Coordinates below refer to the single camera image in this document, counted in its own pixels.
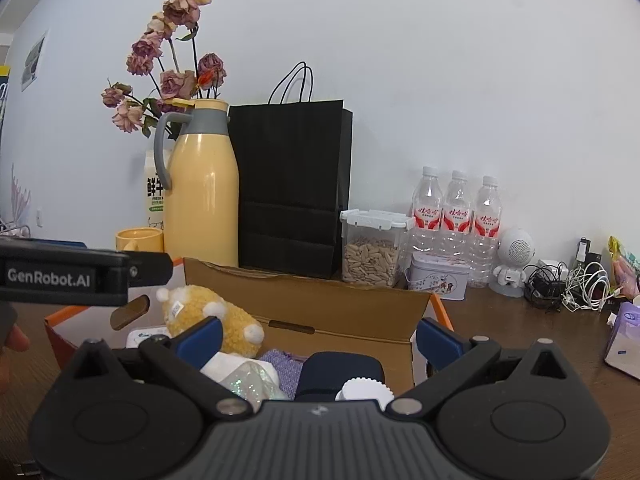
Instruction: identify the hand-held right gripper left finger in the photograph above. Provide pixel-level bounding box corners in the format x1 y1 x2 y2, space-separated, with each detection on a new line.
70 316 253 419

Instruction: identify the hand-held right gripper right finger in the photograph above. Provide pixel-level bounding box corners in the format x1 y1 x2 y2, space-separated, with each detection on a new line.
388 317 569 418

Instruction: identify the white face mask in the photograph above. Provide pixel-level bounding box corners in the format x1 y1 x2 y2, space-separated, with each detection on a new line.
200 352 279 387

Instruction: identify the yellow spotted plush toy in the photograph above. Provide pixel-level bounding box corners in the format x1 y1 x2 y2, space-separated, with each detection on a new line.
155 284 265 359

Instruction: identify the white jar of pellets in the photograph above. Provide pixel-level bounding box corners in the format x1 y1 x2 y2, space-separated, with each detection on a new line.
124 327 171 351

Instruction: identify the iridescent ball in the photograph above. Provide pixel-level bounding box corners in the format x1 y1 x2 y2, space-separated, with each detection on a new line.
220 362 291 404

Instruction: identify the white ribbed cap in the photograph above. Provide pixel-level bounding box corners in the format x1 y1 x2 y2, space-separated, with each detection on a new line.
334 376 396 411

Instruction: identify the purple knitted pouch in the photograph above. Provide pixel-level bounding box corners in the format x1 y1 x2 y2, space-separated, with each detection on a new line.
257 348 306 401

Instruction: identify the navy zip case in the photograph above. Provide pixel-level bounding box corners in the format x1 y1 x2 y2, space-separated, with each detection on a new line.
294 352 386 404

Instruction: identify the red cardboard box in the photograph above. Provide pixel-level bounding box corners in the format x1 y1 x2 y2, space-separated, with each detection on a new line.
43 256 454 387

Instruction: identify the person's left hand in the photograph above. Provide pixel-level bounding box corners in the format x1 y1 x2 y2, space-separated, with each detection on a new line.
0 324 31 394

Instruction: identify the yellow mug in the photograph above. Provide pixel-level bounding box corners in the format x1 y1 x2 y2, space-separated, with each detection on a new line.
115 227 166 254

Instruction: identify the metal storage rack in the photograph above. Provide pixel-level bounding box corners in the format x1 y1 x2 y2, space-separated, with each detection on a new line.
0 217 31 239

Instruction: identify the white printed tin box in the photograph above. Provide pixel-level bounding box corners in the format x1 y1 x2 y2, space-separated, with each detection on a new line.
403 251 471 302

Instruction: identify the white milk carton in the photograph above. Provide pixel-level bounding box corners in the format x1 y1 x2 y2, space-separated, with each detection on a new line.
144 149 169 229

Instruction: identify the yellow thermos jug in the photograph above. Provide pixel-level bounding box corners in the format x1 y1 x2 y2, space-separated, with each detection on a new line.
153 99 240 267

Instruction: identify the clear seed container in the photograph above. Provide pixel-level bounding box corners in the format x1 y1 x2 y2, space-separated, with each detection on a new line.
339 208 416 288

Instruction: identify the white robot speaker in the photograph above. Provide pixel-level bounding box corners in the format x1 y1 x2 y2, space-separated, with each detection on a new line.
488 227 537 297

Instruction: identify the red label water bottle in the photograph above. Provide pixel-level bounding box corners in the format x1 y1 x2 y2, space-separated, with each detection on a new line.
410 166 446 261
467 175 503 289
440 169 475 261

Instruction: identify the white power adapter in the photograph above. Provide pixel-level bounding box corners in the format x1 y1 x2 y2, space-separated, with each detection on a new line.
537 258 569 281

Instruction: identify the black paper bag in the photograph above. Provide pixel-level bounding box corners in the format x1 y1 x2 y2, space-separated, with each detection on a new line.
227 61 354 280

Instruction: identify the purple tissue pack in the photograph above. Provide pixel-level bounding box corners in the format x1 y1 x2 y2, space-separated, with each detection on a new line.
603 295 640 380

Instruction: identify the dried pink flower bouquet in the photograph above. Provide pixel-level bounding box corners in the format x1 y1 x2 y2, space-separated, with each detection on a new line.
101 0 229 139

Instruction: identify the colourful snack packet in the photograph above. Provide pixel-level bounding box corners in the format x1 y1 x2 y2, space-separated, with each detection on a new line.
607 234 640 301

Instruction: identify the purple wall sticker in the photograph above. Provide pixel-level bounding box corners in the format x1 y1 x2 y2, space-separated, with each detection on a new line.
9 162 32 221

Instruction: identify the black cable bundle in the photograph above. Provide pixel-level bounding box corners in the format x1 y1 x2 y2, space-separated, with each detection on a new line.
522 261 571 310

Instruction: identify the white cable bundle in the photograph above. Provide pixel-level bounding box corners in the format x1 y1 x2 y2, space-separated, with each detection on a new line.
559 259 614 314

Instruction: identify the wall poster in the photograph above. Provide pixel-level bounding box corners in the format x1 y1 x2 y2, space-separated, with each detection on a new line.
20 29 49 92

